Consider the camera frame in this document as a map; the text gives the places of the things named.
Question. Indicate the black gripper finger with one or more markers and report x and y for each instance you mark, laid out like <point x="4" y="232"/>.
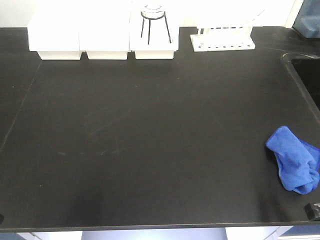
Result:
<point x="312" y="211"/>
<point x="1" y="219"/>

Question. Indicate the blue microfiber cloth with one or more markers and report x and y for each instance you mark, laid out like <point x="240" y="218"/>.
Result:
<point x="298" y="161"/>

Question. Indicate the black lab sink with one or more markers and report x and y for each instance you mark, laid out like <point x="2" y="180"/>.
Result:
<point x="304" y="68"/>

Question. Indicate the blue bin at corner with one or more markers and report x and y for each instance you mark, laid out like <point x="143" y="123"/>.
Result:
<point x="307" y="22"/>

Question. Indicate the left white storage bin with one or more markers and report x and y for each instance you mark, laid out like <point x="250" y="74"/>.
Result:
<point x="54" y="36"/>

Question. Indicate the white storage bin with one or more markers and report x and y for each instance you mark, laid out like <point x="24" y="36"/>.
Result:
<point x="54" y="36"/>
<point x="105" y="35"/>
<point x="155" y="38"/>

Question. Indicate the white test tube rack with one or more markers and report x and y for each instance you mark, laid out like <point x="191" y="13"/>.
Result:
<point x="224" y="31"/>

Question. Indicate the middle white storage bin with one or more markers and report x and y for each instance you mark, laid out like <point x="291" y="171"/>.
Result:
<point x="105" y="35"/>

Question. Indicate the right white storage bin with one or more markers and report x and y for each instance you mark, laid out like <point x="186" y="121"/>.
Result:
<point x="155" y="38"/>

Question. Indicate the clear glass flask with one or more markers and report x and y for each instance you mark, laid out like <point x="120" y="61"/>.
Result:
<point x="152" y="11"/>

